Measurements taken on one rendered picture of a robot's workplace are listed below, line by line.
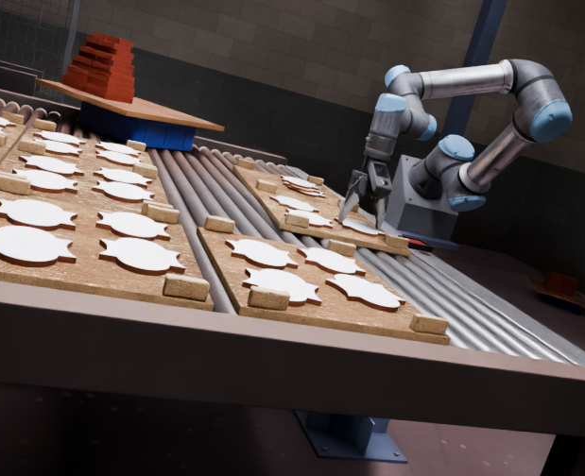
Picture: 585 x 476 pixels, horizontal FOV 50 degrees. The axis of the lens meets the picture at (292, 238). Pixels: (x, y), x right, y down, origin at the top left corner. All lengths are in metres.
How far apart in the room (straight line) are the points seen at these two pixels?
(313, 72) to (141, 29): 1.82
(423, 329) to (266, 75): 5.99
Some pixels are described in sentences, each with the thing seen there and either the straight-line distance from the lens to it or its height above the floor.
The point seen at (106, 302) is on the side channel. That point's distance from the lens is 0.76.
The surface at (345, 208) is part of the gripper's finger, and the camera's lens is 1.69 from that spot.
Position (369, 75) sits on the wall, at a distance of 7.25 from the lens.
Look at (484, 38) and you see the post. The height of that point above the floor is 2.19.
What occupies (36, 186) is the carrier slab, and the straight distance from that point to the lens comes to 1.28.
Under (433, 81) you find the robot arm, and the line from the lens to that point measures 1.85.
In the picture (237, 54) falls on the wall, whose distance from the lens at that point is 6.80.
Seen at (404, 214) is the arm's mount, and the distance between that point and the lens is 2.30.
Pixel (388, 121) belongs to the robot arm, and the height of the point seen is 1.23.
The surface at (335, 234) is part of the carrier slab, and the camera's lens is 1.55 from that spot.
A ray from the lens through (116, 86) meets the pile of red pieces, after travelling 2.39.
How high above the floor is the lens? 1.23
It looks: 12 degrees down
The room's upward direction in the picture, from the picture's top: 16 degrees clockwise
